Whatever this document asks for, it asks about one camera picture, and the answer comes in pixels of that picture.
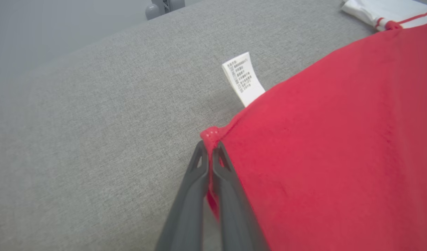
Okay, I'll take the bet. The grey fabric sofa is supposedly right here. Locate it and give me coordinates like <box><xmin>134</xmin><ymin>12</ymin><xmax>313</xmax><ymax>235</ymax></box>
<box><xmin>0</xmin><ymin>0</ymin><xmax>427</xmax><ymax>251</ymax></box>

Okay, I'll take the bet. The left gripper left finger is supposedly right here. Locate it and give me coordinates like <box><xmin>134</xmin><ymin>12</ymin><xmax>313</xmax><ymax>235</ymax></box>
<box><xmin>154</xmin><ymin>140</ymin><xmax>210</xmax><ymax>251</ymax></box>

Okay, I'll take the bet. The red basketball jersey white trim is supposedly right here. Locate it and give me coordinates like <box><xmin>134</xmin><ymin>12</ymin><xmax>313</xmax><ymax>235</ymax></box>
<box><xmin>200</xmin><ymin>0</ymin><xmax>427</xmax><ymax>251</ymax></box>

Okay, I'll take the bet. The grey metal truss post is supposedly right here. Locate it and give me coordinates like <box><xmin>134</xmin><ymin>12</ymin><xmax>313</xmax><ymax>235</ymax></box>
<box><xmin>145</xmin><ymin>0</ymin><xmax>185</xmax><ymax>21</ymax></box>

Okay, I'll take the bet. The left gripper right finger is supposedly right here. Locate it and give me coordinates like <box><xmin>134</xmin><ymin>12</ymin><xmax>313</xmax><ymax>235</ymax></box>
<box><xmin>212</xmin><ymin>141</ymin><xmax>270</xmax><ymax>251</ymax></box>

